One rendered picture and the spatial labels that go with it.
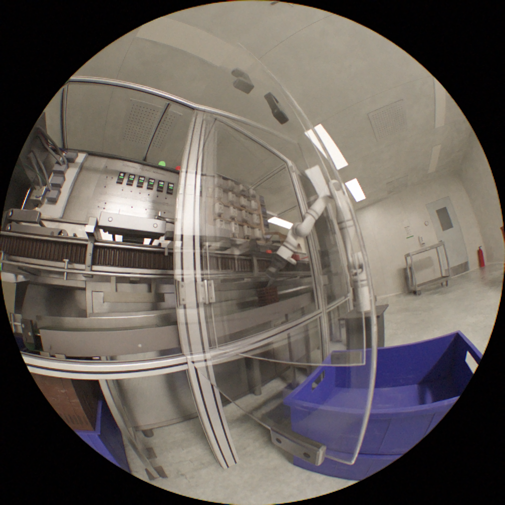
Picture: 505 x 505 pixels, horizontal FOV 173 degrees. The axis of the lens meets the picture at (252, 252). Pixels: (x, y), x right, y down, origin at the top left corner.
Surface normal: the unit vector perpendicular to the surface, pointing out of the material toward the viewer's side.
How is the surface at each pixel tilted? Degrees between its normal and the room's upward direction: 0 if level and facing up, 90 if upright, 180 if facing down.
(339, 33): 180
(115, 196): 90
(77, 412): 90
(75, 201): 90
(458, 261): 90
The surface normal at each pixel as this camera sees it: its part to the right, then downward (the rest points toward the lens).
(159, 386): 0.67, -0.26
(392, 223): -0.73, -0.08
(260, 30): 0.12, 0.96
